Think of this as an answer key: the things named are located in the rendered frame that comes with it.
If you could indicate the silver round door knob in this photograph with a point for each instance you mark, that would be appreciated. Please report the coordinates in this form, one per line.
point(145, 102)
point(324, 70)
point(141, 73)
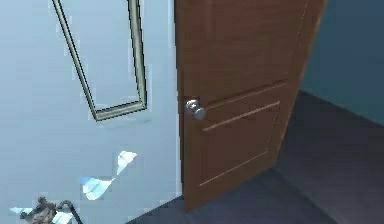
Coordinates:
point(195, 108)

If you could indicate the grey framed wall picture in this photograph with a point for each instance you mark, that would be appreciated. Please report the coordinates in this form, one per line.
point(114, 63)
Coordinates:
point(106, 50)

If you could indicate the dark grey lumpy object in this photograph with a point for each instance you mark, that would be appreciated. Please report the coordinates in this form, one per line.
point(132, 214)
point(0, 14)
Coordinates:
point(43, 210)

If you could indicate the brown wooden room door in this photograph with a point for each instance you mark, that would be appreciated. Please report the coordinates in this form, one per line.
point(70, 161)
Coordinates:
point(240, 66)

